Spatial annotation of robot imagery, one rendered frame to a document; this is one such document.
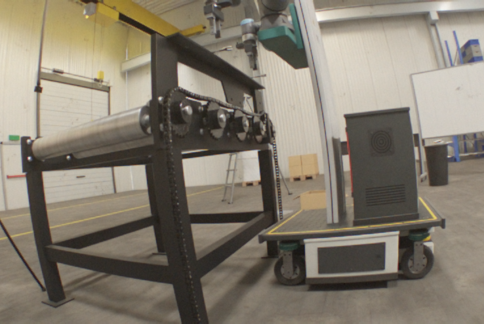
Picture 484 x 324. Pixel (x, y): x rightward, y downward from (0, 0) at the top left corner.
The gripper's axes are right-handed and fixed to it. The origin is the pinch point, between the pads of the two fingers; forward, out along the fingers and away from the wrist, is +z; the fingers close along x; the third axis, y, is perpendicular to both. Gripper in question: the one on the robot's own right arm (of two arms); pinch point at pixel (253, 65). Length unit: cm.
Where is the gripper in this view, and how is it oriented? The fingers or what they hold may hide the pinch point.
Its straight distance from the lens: 193.3
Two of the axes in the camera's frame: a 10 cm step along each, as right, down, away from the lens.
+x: 3.3, -0.3, 9.4
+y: 9.4, -1.1, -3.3
